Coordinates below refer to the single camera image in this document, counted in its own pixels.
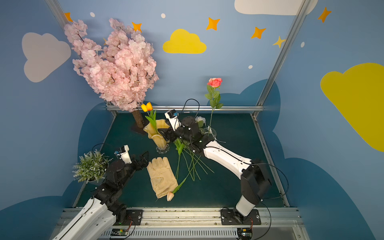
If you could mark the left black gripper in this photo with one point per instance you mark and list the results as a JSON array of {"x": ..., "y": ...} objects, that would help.
[{"x": 135, "y": 162}]

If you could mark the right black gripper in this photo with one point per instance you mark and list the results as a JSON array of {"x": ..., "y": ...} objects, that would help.
[{"x": 171, "y": 132}]

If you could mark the pale pink tulip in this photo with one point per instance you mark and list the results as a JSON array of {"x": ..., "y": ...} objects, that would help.
[{"x": 171, "y": 195}]

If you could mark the orange yellow tulip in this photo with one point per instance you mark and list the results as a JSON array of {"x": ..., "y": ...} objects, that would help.
[{"x": 148, "y": 108}]

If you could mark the pink rose with stem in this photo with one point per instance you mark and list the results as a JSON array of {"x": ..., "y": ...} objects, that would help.
[{"x": 214, "y": 96}]

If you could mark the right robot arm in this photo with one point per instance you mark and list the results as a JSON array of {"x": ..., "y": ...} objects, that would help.
[{"x": 254, "y": 176}]

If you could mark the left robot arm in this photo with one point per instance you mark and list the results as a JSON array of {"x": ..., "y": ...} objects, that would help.
[{"x": 103, "y": 209}]

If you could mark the clear glass vase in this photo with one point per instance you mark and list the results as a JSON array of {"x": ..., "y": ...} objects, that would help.
[{"x": 210, "y": 133}]

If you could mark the yellow fluted glass vase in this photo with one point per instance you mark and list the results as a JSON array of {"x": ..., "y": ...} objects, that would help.
[{"x": 162, "y": 145}]

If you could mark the cream work glove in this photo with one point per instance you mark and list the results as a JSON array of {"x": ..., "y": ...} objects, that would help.
[{"x": 162, "y": 177}]

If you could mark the small potted green plant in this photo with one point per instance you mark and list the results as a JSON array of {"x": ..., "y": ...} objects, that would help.
[{"x": 92, "y": 167}]

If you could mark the left circuit board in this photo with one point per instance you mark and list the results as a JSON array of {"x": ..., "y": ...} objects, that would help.
[{"x": 119, "y": 233}]

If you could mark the circuit board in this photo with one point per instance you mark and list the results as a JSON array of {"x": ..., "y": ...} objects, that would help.
[
  {"x": 244, "y": 234},
  {"x": 119, "y": 233}
]

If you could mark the pink cherry blossom tree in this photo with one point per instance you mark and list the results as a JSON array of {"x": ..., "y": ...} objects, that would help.
[{"x": 121, "y": 71}]

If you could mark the right circuit board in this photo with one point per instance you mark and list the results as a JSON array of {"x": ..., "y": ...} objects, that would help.
[{"x": 244, "y": 234}]

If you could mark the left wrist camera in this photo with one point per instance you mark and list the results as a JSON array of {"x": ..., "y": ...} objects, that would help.
[{"x": 123, "y": 154}]

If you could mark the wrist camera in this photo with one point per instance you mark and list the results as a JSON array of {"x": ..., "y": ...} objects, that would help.
[
  {"x": 123, "y": 154},
  {"x": 173, "y": 118}
]

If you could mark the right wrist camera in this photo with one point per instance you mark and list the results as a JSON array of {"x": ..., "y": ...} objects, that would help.
[{"x": 173, "y": 118}]

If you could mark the aluminium back frame rail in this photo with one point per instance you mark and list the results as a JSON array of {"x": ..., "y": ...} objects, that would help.
[{"x": 224, "y": 109}]

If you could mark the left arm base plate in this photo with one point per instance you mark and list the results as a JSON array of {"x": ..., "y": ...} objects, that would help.
[{"x": 132, "y": 215}]

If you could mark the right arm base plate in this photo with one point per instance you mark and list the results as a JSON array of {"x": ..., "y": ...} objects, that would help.
[{"x": 232, "y": 217}]

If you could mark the front aluminium rail base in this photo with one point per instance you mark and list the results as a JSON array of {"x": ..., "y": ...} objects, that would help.
[{"x": 202, "y": 224}]

